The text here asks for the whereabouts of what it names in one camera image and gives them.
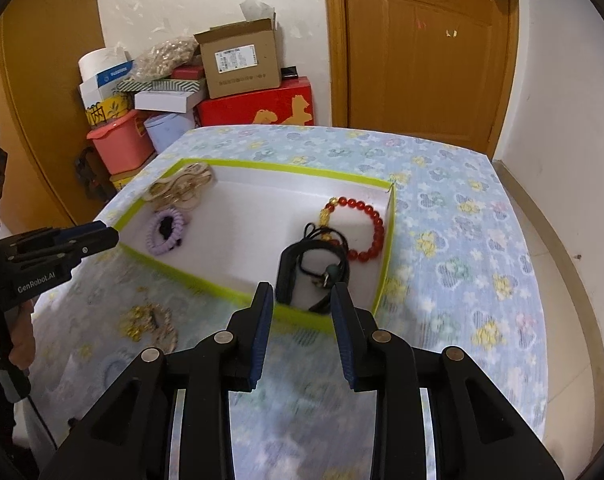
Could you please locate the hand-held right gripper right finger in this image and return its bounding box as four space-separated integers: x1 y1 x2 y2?
330 282 565 480

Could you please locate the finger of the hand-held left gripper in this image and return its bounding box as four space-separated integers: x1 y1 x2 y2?
46 222 120 242
4 230 120 263

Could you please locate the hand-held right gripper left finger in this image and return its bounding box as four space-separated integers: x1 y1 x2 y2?
39 281 274 480

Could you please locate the black wristband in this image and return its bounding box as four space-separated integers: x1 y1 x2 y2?
274 241 353 316

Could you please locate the purple coil hair tie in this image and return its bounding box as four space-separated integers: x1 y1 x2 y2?
146 210 189 256

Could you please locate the black cord hair tie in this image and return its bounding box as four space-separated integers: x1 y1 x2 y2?
302 222 345 288

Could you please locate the red bead bracelet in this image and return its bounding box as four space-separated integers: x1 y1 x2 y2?
318 196 385 262

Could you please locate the green cardboard tray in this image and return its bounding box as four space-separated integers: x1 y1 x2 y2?
92 158 397 335

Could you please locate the beige lace headband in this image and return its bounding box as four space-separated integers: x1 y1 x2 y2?
152 162 215 201

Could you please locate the person's left hand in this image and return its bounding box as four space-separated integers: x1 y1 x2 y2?
9 300 38 368

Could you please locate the dark brown object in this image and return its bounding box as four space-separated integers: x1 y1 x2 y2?
73 146 113 204

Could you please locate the yellow tin with black characters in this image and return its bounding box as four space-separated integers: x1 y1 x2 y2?
109 170 143 192
85 95 132 128

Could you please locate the pink plastic bin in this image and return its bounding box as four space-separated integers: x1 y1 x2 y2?
86 110 157 175

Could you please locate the light blue round bin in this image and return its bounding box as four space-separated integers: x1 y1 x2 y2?
144 112 197 155

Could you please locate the white flat box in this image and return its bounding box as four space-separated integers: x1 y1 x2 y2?
134 85 207 113

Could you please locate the white and blue carton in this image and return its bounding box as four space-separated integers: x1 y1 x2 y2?
79 60 135 111

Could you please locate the wooden cabinet panel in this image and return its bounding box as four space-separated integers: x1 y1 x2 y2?
0 0 107 226

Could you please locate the green striped flat box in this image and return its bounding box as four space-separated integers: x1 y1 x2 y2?
116 78 207 94

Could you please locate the large white paper roll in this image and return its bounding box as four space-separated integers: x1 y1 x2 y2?
78 47 127 83

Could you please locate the bag of beige beads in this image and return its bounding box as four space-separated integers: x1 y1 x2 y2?
136 37 200 81

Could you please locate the large red gift box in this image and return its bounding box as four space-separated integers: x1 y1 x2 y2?
197 77 315 128

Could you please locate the open cardboard box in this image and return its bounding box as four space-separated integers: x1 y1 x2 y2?
194 18 283 100

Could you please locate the brown wooden door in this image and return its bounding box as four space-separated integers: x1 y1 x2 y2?
344 0 513 153

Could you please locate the gold bead chain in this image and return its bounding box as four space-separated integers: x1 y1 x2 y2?
120 302 157 341

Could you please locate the pearl chain bracelet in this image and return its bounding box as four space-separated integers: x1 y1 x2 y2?
149 304 180 353

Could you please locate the blue coil hair tie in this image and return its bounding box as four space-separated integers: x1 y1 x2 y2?
98 352 137 386

